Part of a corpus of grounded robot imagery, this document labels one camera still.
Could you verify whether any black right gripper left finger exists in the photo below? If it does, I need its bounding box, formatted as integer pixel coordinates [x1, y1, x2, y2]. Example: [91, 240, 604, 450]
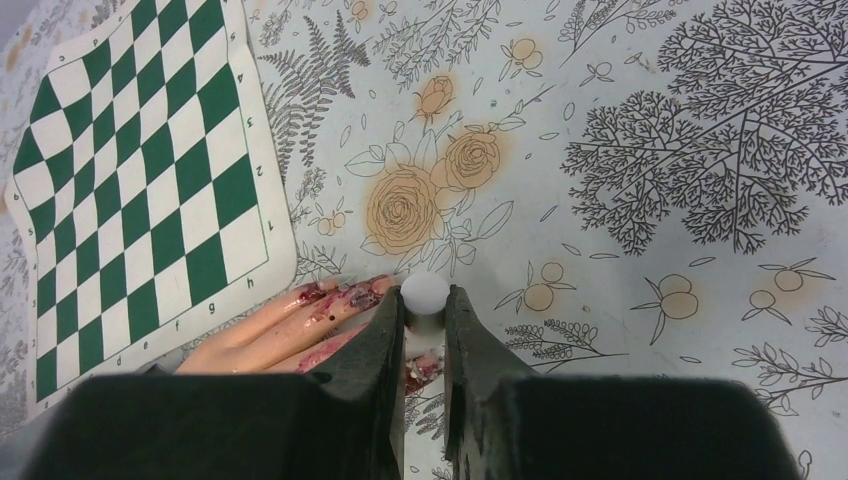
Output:
[22, 287, 405, 479]

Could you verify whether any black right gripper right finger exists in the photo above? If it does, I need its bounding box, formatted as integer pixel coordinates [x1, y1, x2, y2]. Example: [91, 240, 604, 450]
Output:
[444, 286, 800, 479]

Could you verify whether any person's hand with painted nails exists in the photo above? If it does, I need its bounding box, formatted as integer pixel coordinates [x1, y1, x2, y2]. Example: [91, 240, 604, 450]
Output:
[173, 272, 444, 397]

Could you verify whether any floral tablecloth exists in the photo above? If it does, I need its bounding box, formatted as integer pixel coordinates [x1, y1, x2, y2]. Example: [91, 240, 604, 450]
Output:
[1, 1, 847, 479]

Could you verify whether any green white chess mat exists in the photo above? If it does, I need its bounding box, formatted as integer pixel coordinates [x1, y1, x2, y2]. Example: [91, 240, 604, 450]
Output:
[5, 1, 297, 417]

